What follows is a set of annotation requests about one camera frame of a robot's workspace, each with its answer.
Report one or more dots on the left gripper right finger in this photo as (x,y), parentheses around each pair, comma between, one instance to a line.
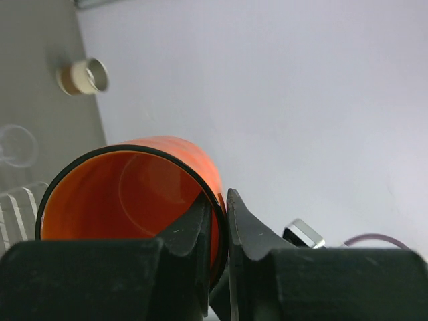
(270,279)

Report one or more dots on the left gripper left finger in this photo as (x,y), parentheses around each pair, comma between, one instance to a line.
(163,278)

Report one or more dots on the orange mug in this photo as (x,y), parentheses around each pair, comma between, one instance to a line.
(134,190)

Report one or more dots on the clear plastic cup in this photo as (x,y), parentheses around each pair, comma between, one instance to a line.
(19,147)

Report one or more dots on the steel cup with sleeve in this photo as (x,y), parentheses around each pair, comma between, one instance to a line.
(84,77)

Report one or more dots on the wire dish rack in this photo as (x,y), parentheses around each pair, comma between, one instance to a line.
(18,212)

